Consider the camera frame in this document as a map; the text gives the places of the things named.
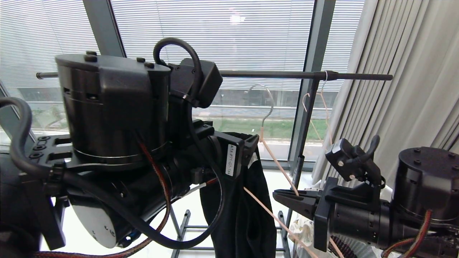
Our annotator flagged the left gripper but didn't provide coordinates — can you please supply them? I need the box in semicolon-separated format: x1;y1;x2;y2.
158;120;260;215

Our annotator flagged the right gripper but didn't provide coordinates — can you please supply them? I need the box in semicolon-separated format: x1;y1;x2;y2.
272;177;393;252

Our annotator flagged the pink clothes hanger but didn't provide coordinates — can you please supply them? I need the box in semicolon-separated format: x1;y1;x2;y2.
243;83;347;258
302;80;334;148

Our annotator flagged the black garment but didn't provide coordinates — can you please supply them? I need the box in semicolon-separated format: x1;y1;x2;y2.
199;133;278;258

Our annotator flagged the white laundry basket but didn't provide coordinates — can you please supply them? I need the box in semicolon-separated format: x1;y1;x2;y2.
292;233;383;258

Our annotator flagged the black clothes rack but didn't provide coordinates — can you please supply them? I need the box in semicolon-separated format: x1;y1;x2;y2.
36;70;393;258

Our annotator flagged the cream printed garment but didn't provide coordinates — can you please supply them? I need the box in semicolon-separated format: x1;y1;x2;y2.
288;218;317;252

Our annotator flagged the window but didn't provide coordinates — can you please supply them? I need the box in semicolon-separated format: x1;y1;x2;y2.
0;0;365;173

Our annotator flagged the beige curtain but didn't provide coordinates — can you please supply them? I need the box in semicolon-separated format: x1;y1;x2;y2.
311;0;459;187

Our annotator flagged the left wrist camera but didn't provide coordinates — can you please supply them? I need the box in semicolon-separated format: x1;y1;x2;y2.
168;58;224;109

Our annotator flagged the black cable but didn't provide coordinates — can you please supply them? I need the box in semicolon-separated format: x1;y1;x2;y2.
0;37;227;250
353;135;381;165

